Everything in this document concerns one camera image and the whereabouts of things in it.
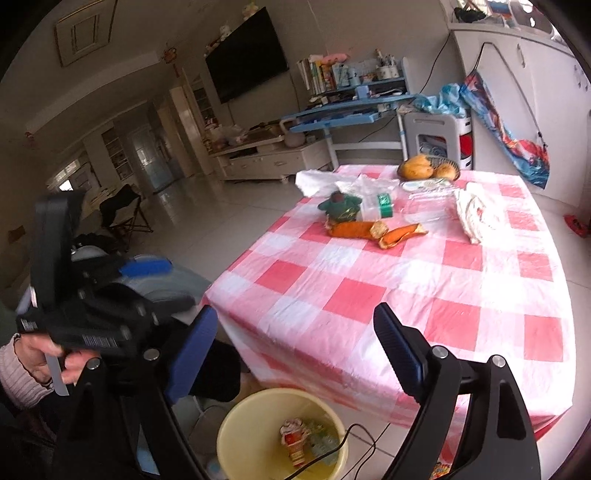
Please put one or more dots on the red slipper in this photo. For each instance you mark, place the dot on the red slipper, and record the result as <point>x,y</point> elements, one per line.
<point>577,226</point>

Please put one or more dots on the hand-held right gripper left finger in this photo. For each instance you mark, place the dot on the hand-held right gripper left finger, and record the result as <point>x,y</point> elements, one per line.
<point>194,355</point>

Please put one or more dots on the clear plastic tray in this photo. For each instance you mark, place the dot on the clear plastic tray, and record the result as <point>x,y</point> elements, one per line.
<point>429,198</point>

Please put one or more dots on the cream television cabinet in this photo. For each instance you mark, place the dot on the cream television cabinet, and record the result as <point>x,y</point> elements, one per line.
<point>263,161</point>

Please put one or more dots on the white pen cup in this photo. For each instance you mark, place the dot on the white pen cup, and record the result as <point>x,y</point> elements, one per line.
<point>386,72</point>

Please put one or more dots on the white cabinet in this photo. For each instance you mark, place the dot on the white cabinet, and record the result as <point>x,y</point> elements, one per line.
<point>549,92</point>

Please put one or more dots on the yellow plastic bin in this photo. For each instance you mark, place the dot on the yellow plastic bin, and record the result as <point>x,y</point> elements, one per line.
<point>240,424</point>

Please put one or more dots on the black folding chair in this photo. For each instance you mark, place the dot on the black folding chair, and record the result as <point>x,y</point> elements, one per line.
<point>121,207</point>

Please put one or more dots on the blue patterned plastic bag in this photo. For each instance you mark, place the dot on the blue patterned plastic bag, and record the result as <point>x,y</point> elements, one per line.
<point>443,99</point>

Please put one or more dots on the clear crumpled wrapper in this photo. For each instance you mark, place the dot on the clear crumpled wrapper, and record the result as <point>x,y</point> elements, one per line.
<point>323,438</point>

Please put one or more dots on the person's left hand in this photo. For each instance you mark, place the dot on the person's left hand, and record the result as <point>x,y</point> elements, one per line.
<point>32,355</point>

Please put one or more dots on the person's left forearm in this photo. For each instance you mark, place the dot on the person's left forearm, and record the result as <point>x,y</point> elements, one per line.
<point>21,378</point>

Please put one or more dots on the red white container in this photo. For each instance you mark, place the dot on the red white container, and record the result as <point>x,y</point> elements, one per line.
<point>466,145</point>

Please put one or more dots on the clear packet with green label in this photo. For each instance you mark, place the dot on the clear packet with green label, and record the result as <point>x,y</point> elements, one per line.
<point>377,204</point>

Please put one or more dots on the grey blue cushioned seat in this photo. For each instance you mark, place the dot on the grey blue cushioned seat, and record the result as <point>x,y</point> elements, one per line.
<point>184,282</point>

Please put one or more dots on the pink plush toy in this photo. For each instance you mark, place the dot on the pink plush toy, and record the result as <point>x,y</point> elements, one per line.
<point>335,57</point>

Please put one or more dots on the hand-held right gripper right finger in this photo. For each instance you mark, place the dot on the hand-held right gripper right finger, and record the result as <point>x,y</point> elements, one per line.
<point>401,355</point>

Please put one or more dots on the dark cloth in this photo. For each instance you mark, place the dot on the dark cloth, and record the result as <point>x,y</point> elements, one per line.
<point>468,16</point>

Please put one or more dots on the yellow mango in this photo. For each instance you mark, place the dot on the yellow mango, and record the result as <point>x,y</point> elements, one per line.
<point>445,172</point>
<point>415,169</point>

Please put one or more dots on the clear plastic bag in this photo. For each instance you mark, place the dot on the clear plastic bag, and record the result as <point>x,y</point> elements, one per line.
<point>369,184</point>

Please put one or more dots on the clear plastic lidded container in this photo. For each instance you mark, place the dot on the clear plastic lidded container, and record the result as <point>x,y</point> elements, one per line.
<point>427,186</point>

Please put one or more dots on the red wall ornament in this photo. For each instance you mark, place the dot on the red wall ornament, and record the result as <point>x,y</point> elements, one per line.
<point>169,53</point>

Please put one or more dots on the silver fruit bowl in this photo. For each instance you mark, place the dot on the silver fruit bowl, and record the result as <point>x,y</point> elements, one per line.
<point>441,161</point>

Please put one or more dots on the ceiling panel light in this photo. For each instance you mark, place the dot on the ceiling panel light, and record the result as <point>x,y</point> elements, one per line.
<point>85,30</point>

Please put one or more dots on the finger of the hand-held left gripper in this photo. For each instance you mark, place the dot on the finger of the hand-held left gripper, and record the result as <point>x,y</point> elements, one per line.
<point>145,268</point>
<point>157,304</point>

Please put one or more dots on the beige kettle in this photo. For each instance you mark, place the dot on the beige kettle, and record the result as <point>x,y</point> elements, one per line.
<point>294,136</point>

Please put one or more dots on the white rippled plastic bag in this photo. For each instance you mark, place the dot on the white rippled plastic bag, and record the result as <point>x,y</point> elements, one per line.
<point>475,212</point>

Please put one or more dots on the orange fruit peel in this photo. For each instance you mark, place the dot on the orange fruit peel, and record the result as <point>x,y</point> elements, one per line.
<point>399,235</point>
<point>351,229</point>

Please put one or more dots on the black flat television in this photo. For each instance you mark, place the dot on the black flat television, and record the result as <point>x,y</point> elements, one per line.
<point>244,60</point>

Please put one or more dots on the blue study desk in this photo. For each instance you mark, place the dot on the blue study desk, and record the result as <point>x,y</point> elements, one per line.
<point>332,115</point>

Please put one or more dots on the row of books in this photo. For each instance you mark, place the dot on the row of books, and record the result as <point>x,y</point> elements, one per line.
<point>316,76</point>

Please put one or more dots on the pink checked tablecloth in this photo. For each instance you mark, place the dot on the pink checked tablecloth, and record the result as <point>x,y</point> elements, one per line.
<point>415,277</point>

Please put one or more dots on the red white snack wrapper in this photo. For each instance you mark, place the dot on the red white snack wrapper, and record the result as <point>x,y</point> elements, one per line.
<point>293,445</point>

